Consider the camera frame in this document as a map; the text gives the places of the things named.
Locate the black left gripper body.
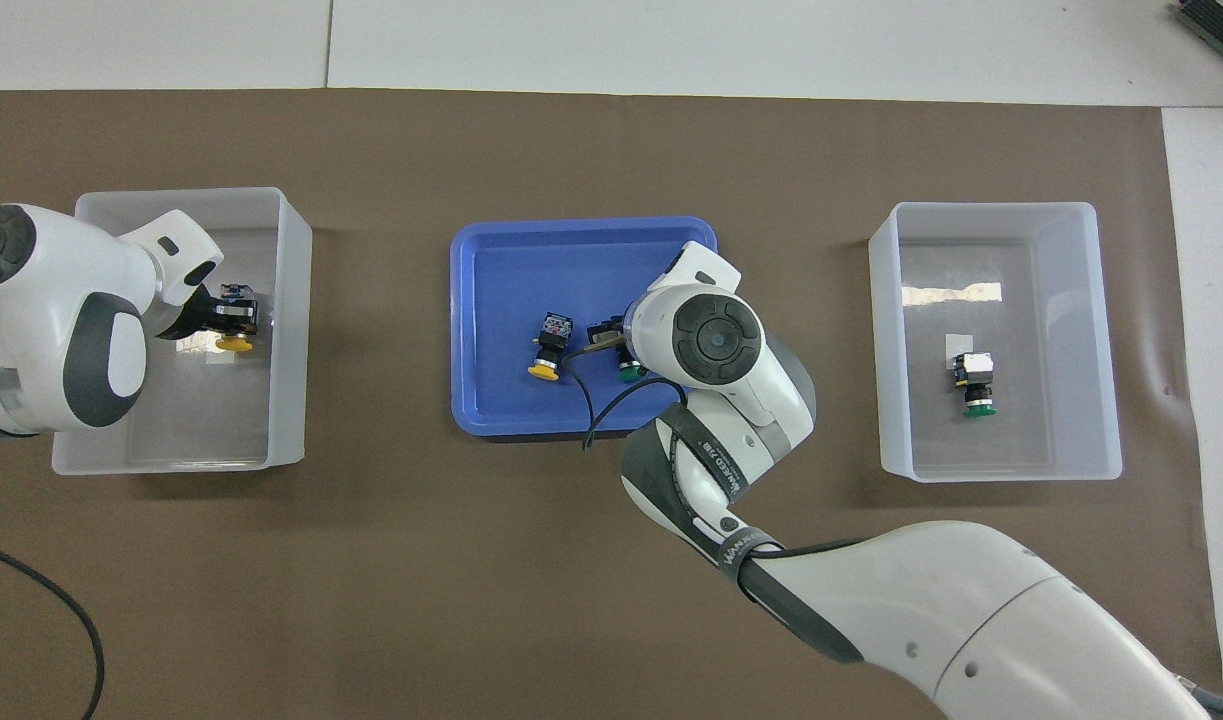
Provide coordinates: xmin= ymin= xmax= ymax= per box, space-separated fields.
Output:
xmin=155 ymin=283 xmax=224 ymax=342

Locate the yellow push button switch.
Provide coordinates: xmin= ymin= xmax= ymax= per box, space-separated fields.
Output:
xmin=527 ymin=312 xmax=575 ymax=383
xmin=214 ymin=282 xmax=263 ymax=354

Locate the translucent white plastic box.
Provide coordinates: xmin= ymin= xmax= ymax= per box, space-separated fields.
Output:
xmin=51 ymin=187 xmax=314 ymax=477
xmin=868 ymin=201 xmax=1124 ymax=484

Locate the blue plastic tray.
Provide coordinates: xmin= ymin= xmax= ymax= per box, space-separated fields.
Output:
xmin=450 ymin=216 xmax=729 ymax=438

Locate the brown table mat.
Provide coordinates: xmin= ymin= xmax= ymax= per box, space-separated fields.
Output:
xmin=0 ymin=88 xmax=1223 ymax=720

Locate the grey ribbed device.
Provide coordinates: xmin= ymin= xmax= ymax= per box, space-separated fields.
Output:
xmin=1171 ymin=0 xmax=1223 ymax=67

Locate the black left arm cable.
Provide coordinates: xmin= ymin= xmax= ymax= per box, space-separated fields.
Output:
xmin=0 ymin=538 xmax=107 ymax=720

